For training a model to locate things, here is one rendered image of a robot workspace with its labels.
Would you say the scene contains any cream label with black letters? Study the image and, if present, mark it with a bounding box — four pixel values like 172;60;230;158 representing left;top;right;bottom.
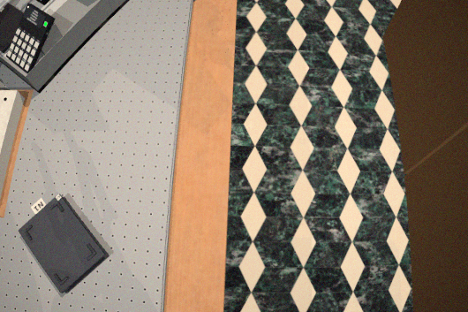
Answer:
31;198;46;214

